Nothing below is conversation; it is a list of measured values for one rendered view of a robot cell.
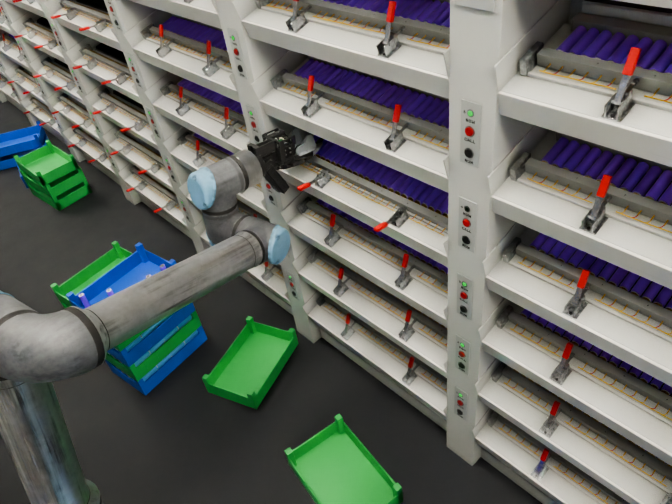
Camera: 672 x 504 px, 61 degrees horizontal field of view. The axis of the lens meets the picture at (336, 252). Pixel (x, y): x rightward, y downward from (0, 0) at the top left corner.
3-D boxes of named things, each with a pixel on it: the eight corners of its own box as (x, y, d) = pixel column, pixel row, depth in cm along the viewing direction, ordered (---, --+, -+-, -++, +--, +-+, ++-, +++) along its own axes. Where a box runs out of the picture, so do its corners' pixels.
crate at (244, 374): (256, 409, 188) (251, 395, 183) (207, 392, 196) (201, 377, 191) (298, 343, 208) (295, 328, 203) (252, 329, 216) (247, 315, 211)
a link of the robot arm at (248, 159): (251, 194, 139) (229, 181, 145) (267, 186, 142) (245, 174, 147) (246, 162, 134) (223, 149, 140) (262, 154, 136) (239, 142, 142)
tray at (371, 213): (451, 269, 125) (443, 243, 118) (279, 178, 162) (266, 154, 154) (504, 207, 130) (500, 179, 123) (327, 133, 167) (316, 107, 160)
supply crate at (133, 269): (111, 335, 177) (101, 318, 172) (75, 311, 188) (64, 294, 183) (183, 277, 194) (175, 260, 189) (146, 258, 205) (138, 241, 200)
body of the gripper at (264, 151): (298, 134, 142) (259, 152, 136) (301, 165, 148) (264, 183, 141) (279, 126, 147) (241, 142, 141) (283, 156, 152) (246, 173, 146)
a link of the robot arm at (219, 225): (235, 260, 140) (226, 219, 133) (201, 246, 146) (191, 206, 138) (259, 240, 146) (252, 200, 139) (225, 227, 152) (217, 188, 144)
